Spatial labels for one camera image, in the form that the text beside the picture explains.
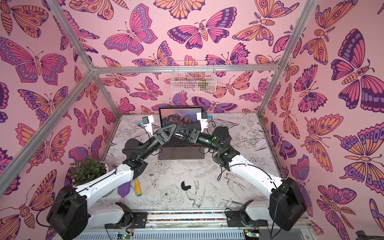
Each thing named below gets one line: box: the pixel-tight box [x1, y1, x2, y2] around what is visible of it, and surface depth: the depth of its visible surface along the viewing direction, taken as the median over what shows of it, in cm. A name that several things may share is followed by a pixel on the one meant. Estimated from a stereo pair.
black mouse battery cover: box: [181, 181, 192, 191], surface depth 87 cm
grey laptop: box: [158, 107, 205, 160], surface depth 102 cm
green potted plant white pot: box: [70, 157, 110, 188], surface depth 74 cm
